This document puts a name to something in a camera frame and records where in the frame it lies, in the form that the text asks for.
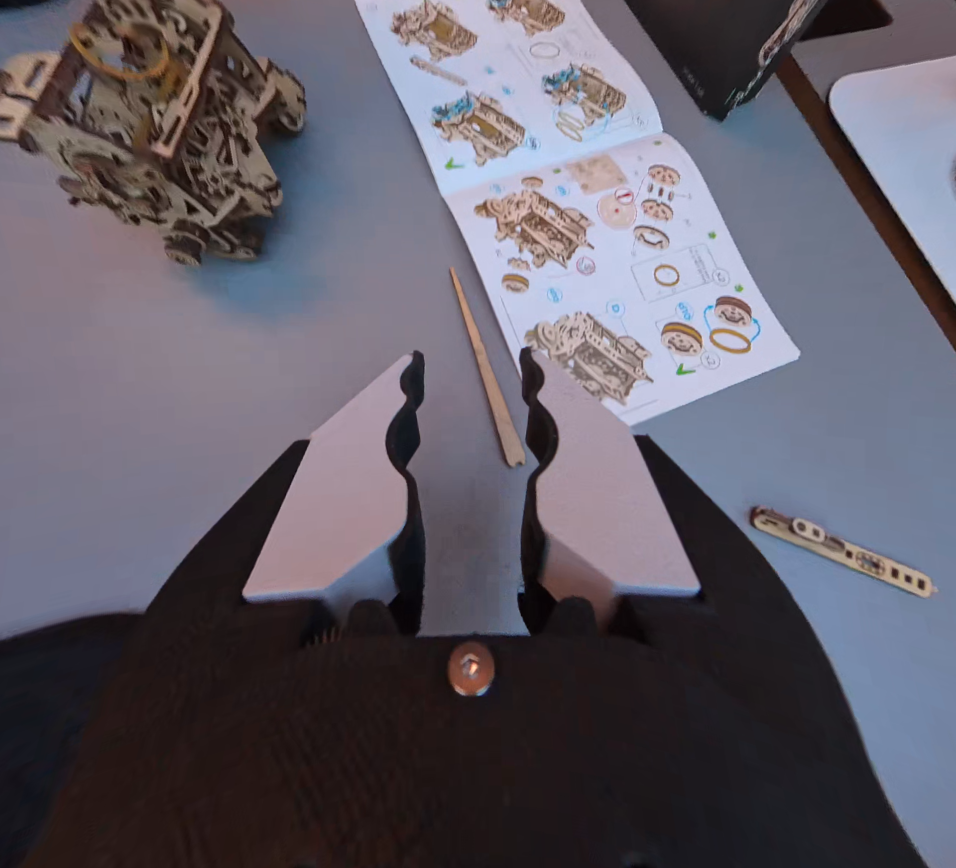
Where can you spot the wooden mechanical model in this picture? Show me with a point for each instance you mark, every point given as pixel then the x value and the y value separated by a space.
pixel 149 121

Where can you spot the open instruction booklet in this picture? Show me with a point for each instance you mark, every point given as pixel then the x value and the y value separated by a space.
pixel 523 159

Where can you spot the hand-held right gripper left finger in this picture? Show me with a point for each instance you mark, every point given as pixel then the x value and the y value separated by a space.
pixel 336 495

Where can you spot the black model kit box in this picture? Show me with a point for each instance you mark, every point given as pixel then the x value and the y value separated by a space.
pixel 709 32

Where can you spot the thin wooden stick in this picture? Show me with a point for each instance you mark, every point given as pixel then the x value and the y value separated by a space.
pixel 485 368

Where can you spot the white rounded tray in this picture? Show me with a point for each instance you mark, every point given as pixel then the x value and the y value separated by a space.
pixel 904 159

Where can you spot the flat wooden strip part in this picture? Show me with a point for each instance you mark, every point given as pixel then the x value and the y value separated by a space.
pixel 836 547

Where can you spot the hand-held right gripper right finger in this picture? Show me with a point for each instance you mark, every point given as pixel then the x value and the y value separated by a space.
pixel 605 509

